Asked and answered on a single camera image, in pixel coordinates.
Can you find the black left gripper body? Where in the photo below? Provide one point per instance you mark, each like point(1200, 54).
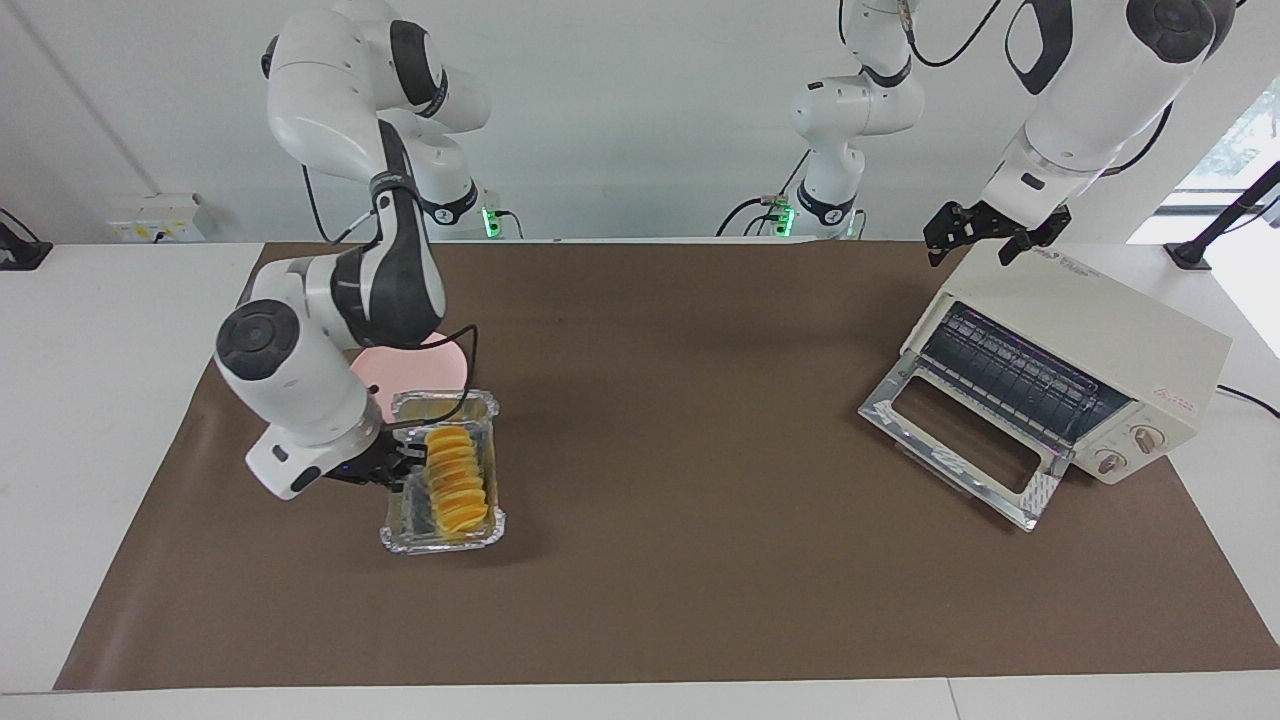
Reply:
point(985, 220)

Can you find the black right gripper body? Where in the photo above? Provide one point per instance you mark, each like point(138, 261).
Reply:
point(370, 465)

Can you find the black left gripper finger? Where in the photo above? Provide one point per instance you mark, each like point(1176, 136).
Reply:
point(1008, 252)
point(935, 253)

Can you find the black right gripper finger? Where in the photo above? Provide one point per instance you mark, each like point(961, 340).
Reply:
point(414, 457)
point(411, 480)

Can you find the golden ridged bread loaf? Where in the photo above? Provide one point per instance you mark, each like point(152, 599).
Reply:
point(455, 490)

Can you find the aluminium foil tray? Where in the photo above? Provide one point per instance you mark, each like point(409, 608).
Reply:
point(440, 542)

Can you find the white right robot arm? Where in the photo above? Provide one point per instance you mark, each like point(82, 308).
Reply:
point(300, 390)

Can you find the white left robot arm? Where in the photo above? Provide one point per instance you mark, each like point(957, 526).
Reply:
point(1110, 90)

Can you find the cream toaster oven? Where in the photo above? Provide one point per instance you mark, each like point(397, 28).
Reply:
point(1090, 330)

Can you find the glass oven door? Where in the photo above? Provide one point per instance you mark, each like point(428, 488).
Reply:
point(960, 470)

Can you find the cream oven knob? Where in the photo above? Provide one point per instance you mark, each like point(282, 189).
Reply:
point(1146, 438)
point(1111, 462)

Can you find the pink round plate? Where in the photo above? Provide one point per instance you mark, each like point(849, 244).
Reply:
point(440, 370)

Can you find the bright window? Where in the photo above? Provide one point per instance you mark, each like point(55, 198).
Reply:
point(1245, 140)

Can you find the brown table mat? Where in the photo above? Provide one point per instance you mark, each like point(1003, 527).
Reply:
point(700, 560)

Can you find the black table clamp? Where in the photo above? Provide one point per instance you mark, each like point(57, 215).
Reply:
point(20, 250)

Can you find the black camera stand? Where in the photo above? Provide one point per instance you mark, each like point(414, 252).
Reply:
point(1225, 215)

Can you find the white wall socket box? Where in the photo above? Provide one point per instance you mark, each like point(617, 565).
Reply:
point(160, 220)

